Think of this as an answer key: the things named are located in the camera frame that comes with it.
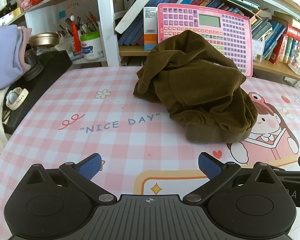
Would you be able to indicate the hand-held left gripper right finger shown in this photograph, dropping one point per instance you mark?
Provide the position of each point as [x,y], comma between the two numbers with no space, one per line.
[210,166]

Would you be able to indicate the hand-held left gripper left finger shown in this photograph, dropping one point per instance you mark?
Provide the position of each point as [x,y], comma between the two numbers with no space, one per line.
[90,166]

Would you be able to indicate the pink checked cartoon tablecloth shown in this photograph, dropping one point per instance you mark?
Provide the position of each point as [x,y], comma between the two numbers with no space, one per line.
[65,110]

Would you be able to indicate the black box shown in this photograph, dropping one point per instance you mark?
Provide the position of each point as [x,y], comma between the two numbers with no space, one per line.
[47,75]

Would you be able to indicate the white wristwatch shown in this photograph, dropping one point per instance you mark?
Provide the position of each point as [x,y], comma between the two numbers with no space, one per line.
[15,98]

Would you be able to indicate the row of thick upright books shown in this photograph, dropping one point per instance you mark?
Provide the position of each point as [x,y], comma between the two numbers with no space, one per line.
[285,50]

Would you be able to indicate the white jar with green rim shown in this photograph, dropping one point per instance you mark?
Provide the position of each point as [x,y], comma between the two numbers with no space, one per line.
[91,47]

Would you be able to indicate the small white carton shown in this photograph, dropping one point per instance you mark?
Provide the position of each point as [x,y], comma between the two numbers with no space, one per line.
[257,50]

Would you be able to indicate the red tassel ornament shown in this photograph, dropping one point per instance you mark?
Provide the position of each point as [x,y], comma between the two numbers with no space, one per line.
[75,33]

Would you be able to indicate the round brass tin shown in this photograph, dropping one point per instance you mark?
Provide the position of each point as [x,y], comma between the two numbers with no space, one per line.
[43,39]

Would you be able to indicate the row of blue books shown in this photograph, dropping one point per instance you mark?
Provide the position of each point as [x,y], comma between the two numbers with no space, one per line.
[130,35]

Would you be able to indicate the pink toy learning keyboard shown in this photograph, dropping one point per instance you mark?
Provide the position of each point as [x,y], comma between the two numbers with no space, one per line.
[230,30]

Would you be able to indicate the stack of thin picture books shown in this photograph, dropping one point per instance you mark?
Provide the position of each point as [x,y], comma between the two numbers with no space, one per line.
[265,30]

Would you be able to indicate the bunch of pens and brushes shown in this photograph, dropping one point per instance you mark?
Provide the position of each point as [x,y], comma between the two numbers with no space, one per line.
[86,27]

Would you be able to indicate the lilac folded garment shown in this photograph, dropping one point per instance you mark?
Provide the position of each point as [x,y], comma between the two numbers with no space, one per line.
[2,55]

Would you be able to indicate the white shelving unit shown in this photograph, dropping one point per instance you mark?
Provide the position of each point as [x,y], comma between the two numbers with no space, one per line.
[106,17]

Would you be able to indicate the white and orange carton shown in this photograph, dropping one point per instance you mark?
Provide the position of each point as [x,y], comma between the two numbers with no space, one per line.
[150,22]

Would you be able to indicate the thick white paperback book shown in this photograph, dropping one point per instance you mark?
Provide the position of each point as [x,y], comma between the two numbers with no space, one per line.
[135,10]

